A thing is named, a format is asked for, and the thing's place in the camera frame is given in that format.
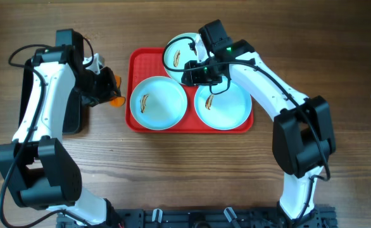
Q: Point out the black plastic tray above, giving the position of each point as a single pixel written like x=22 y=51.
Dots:
x=74 y=111

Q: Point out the light blue plate back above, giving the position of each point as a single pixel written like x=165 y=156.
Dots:
x=178 y=54

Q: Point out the red serving tray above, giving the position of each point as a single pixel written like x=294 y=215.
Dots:
x=146 y=62

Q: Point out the orange sponge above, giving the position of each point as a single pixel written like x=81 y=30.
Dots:
x=118 y=100

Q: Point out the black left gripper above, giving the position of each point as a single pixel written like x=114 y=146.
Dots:
x=108 y=87

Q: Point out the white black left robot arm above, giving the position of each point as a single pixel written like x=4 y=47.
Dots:
x=38 y=171

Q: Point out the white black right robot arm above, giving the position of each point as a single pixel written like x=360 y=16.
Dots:
x=303 y=135

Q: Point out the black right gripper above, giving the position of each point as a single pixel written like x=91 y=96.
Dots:
x=191 y=71

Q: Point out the light blue plate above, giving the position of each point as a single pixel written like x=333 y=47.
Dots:
x=178 y=54
x=224 y=106
x=158 y=103

